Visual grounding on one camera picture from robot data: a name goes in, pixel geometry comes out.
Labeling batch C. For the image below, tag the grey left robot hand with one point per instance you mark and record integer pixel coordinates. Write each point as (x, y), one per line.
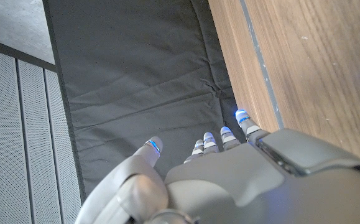
(229, 186)

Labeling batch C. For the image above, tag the black backdrop cloth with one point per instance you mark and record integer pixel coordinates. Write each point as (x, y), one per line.
(136, 62)

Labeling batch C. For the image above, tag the grey perforated metal panel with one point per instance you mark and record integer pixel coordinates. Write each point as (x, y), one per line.
(11, 140)

